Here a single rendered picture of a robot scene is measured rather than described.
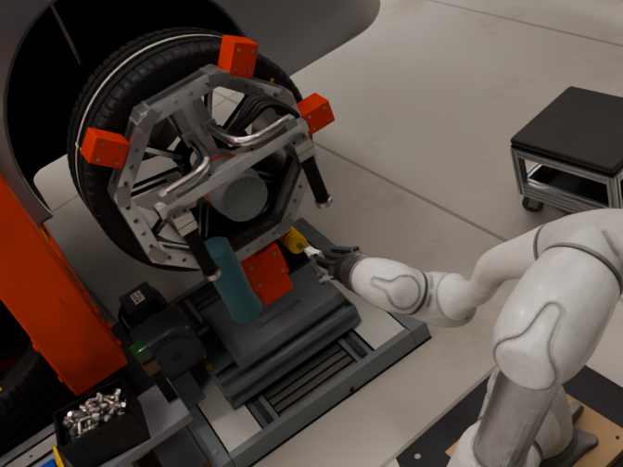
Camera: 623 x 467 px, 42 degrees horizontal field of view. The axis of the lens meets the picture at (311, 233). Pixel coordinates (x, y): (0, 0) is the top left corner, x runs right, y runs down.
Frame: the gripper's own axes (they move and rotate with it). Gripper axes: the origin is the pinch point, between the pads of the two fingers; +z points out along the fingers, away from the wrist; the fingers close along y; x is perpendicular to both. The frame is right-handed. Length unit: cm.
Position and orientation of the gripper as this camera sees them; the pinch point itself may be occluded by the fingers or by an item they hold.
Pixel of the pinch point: (314, 255)
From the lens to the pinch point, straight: 203.5
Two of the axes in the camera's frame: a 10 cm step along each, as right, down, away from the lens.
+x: 4.5, 8.1, 3.8
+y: -7.7, 5.6, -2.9
